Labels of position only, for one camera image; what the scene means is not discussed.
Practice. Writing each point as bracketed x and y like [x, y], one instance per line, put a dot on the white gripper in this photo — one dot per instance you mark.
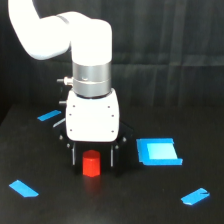
[94, 120]

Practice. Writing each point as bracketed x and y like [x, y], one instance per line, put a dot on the red hexagonal block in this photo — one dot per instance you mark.
[91, 163]

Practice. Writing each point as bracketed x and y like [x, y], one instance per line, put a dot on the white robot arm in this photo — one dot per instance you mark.
[88, 40]

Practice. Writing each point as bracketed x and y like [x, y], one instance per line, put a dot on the blue tape square marker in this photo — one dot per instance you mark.
[157, 152]

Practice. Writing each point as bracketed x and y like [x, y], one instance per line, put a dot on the blue tape strip back left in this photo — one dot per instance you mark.
[49, 115]

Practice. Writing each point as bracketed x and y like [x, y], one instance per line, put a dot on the blue tape strip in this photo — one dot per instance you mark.
[22, 189]
[195, 197]
[49, 115]

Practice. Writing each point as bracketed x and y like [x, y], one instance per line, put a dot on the blue tape strip front left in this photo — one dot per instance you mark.
[22, 189]

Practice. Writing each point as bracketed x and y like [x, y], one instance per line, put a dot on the blue tape strip front right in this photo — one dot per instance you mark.
[195, 197]

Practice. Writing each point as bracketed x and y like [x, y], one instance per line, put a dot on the black curtain backdrop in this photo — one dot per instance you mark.
[165, 53]

